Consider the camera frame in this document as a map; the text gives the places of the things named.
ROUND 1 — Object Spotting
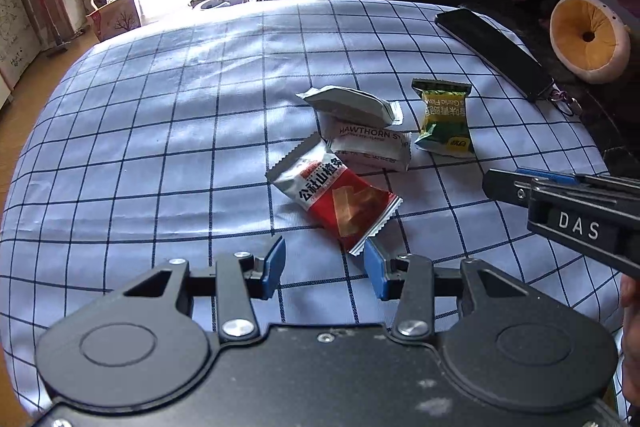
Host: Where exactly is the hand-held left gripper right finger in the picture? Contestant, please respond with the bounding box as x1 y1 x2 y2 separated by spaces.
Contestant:
363 239 538 341

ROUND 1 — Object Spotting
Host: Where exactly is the long black case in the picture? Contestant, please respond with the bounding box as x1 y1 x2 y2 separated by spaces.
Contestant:
434 8 554 102

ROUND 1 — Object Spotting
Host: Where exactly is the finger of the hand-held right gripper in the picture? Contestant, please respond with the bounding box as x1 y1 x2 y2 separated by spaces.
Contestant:
515 167 640 196
482 169 534 208

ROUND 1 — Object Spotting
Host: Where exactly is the blue checked tablecloth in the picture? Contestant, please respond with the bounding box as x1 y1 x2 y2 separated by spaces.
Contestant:
0 0 640 427

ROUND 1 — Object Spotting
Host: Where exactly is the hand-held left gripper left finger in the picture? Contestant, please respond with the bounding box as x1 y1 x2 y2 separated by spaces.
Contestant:
122 235 288 342

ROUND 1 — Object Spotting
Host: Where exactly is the round yellow plush cushion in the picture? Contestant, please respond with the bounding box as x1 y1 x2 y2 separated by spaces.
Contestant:
549 0 631 85

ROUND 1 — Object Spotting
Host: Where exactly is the red and white snack packet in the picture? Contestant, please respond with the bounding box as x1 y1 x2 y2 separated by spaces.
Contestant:
266 134 403 256

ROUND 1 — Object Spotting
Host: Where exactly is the green snack packet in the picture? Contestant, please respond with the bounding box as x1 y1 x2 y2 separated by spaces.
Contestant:
411 78 474 156

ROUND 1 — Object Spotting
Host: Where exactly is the metal keyring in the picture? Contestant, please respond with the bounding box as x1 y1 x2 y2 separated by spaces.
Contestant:
547 87 584 116

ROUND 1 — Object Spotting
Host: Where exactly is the person's right hand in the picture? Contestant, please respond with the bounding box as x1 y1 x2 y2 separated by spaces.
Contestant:
619 273 640 413

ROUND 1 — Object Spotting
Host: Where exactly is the grey snack packet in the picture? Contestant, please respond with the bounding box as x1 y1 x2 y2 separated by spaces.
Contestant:
296 85 404 128

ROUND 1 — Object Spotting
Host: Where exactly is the tree print paper bag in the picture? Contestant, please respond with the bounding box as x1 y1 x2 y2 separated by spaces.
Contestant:
86 0 141 42

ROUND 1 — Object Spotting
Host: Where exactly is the white cartoon print cabinet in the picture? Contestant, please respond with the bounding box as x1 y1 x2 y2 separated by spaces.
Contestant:
0 0 43 88

